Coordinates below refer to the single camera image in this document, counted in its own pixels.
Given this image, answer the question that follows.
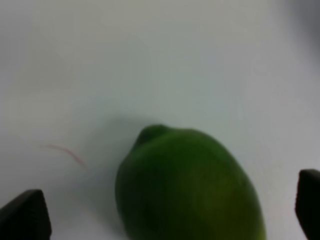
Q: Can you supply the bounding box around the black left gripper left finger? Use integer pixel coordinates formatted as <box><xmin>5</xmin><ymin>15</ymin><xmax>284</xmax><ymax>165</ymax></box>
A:
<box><xmin>0</xmin><ymin>189</ymin><xmax>52</xmax><ymax>240</ymax></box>

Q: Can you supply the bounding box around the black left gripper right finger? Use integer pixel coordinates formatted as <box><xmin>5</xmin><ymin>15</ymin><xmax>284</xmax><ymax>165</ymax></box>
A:
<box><xmin>295</xmin><ymin>169</ymin><xmax>320</xmax><ymax>240</ymax></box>

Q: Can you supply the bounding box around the green lime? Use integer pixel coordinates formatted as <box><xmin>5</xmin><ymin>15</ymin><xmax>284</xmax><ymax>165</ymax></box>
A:
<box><xmin>115</xmin><ymin>124</ymin><xmax>267</xmax><ymax>240</ymax></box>

